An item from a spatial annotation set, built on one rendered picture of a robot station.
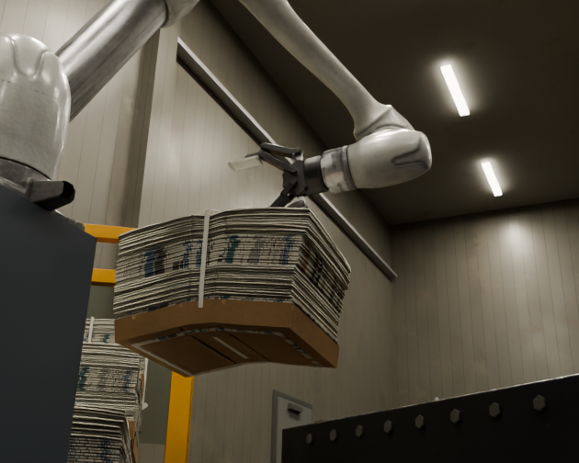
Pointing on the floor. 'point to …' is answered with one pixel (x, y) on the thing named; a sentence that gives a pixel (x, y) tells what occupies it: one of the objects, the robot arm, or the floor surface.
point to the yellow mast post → (178, 419)
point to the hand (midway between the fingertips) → (235, 193)
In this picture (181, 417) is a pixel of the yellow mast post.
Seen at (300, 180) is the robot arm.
